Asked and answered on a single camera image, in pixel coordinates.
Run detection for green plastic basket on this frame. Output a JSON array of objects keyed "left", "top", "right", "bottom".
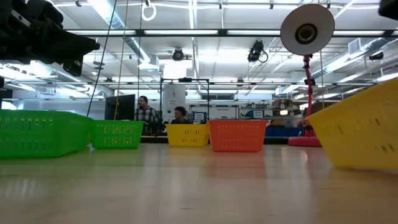
[
  {"left": 91, "top": 119, "right": 146, "bottom": 150},
  {"left": 0, "top": 109, "right": 94, "bottom": 159}
]

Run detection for white cabinet machine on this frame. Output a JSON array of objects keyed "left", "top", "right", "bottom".
[{"left": 162, "top": 84, "right": 187, "bottom": 124}]

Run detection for black metal frame stand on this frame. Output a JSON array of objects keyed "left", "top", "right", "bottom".
[{"left": 159, "top": 77, "right": 210, "bottom": 125}]

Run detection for black ceiling dome camera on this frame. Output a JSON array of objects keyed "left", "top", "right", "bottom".
[{"left": 172, "top": 48, "right": 185, "bottom": 62}]

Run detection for black overhead light beam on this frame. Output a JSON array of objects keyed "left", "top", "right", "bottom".
[{"left": 63, "top": 28, "right": 398, "bottom": 39}]

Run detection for person in dark top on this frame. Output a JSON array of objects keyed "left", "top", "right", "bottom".
[{"left": 170, "top": 106, "right": 192, "bottom": 125}]

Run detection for white wall sign board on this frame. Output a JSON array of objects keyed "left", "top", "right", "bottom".
[{"left": 189, "top": 105, "right": 240, "bottom": 121}]

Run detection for black computer monitor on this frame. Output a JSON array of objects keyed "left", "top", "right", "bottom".
[{"left": 104, "top": 94, "right": 136, "bottom": 121}]

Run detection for white cable loop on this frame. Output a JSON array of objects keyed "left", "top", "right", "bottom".
[{"left": 141, "top": 0, "right": 157, "bottom": 22}]

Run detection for blue storage bins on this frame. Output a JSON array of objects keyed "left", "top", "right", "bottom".
[{"left": 264, "top": 125, "right": 304, "bottom": 138}]

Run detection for red desk lamp white shade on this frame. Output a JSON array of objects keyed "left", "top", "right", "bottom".
[{"left": 280, "top": 3, "right": 336, "bottom": 148}]

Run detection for black hanging cable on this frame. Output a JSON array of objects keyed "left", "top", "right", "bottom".
[{"left": 86, "top": 0, "right": 118, "bottom": 118}]

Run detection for yellow plastic basket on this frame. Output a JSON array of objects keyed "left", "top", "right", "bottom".
[
  {"left": 305, "top": 78, "right": 398, "bottom": 170},
  {"left": 165, "top": 123, "right": 210, "bottom": 147}
]

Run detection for person in plaid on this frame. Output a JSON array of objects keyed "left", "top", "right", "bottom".
[{"left": 134, "top": 95, "right": 161, "bottom": 135}]

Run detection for orange plastic basket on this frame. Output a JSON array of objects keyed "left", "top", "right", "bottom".
[{"left": 208, "top": 119, "right": 269, "bottom": 153}]

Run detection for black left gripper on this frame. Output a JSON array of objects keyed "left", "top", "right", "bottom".
[{"left": 40, "top": 30, "right": 101, "bottom": 77}]

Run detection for black hanging camera device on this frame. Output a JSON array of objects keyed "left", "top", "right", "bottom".
[{"left": 247, "top": 39, "right": 269, "bottom": 64}]

